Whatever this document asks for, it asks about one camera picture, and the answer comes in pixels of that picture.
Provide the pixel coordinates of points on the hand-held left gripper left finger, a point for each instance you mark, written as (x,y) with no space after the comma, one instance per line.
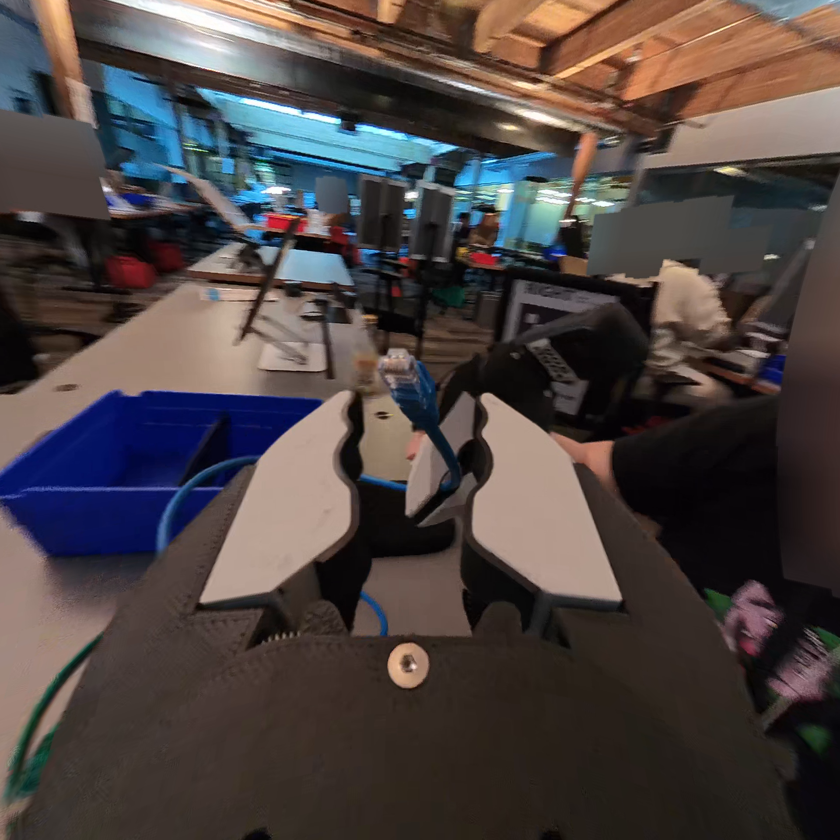
(289,518)

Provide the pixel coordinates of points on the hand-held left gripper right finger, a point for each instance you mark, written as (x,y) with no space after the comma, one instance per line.
(538,518)

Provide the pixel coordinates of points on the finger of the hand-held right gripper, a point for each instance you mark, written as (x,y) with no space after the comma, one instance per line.
(426,485)
(459,420)

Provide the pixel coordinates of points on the blue plastic bin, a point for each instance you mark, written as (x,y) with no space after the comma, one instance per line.
(98,518)

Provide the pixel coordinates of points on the person's right forearm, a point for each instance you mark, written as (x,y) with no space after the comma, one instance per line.
(689,492)

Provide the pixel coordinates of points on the person's right hand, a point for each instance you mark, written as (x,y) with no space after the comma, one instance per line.
(584,459)

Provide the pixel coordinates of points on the framed black white marker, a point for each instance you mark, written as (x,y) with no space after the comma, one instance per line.
(544,302)

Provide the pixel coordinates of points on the glass bottle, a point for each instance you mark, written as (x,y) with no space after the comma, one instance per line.
(367,374)

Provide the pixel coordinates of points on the dark bin divider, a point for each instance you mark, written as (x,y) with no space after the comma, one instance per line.
(203,453)

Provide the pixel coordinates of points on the grey panel on stand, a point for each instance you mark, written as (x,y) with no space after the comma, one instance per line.
(433,223)
(382,213)

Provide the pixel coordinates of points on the black board on white stand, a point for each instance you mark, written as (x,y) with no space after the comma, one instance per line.
(275,282)

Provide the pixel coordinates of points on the blue white paper card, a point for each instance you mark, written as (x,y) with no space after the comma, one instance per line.
(229,295)

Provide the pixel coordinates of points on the person's patterned garment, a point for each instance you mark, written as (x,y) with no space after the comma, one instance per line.
(774,643)

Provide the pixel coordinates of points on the red bag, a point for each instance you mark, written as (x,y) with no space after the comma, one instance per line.
(131,272)
(169,256)

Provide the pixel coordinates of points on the wooden support post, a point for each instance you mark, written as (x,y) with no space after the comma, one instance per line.
(59,52)

